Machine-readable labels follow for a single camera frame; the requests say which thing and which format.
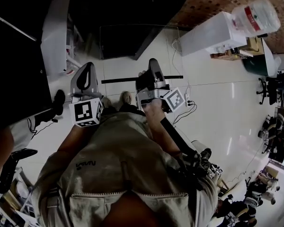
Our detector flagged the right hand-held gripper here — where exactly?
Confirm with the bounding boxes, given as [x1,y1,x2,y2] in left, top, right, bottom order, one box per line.
[135,58,186,114]

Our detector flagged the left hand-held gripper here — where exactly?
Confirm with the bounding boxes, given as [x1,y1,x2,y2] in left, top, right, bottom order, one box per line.
[68,61,103,128]

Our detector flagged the glass sheet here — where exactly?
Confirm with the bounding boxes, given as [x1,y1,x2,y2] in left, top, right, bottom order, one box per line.
[99,24,184,84]

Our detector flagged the person's right forearm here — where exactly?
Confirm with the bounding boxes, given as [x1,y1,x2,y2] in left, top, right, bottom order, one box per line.
[149,117,183,155]

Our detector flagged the person's left forearm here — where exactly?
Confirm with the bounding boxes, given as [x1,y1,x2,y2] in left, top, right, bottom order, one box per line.
[58,124,95,152]

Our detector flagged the person's right hand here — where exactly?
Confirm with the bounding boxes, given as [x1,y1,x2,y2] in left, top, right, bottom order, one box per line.
[142,98,165,122]

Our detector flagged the red-labelled bottle in door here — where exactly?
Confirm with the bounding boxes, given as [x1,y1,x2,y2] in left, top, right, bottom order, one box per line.
[65,64,78,76]

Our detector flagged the person's right shoe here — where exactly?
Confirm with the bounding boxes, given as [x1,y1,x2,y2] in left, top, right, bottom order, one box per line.
[121,91,133,105]

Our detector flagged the person's black trousers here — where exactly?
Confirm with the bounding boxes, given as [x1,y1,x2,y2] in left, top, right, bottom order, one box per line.
[101,104,145,117]

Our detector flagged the black cabinet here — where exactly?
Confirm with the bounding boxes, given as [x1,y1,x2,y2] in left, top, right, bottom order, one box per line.
[0,0,53,134]

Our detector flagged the person's grey shirt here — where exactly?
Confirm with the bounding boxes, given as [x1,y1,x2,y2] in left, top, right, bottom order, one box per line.
[32,111,220,227]

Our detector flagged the white water dispenser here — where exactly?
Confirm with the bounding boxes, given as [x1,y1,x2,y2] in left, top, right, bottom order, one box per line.
[178,11,248,56]

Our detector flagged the low cluttered brown box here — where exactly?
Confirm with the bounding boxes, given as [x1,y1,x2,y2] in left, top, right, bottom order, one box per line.
[210,48,254,61]

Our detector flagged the green bin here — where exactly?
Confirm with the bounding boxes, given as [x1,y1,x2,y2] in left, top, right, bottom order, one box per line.
[241,53,272,77]

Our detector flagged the cardboard box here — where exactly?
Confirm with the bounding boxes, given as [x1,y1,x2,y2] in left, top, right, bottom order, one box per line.
[241,36,265,54]

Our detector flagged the spare hand-held gripper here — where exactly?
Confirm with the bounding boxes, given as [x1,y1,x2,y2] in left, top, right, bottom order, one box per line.
[207,163,224,181]

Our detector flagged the white board panel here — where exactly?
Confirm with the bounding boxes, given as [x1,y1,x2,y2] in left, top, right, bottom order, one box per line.
[261,38,281,78]

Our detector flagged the clear water jug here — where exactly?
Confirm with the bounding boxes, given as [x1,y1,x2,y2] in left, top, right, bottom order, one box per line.
[231,0,281,38]

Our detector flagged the black office chair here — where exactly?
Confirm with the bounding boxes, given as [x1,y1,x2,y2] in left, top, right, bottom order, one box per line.
[256,71,284,106]

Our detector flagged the wooden stool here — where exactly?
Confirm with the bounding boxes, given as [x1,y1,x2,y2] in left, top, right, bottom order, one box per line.
[216,178,244,195]

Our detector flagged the metal shelf rack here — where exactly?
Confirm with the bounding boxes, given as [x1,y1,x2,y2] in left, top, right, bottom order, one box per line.
[0,166,42,227]

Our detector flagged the black wheeled equipment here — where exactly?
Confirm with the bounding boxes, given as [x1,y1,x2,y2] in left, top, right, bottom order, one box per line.
[257,113,284,164]

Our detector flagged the white cable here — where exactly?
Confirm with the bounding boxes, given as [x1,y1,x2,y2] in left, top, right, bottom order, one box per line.
[171,38,191,94]

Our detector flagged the black cable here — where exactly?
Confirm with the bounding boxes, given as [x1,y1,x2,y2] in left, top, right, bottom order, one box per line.
[172,100,197,125]

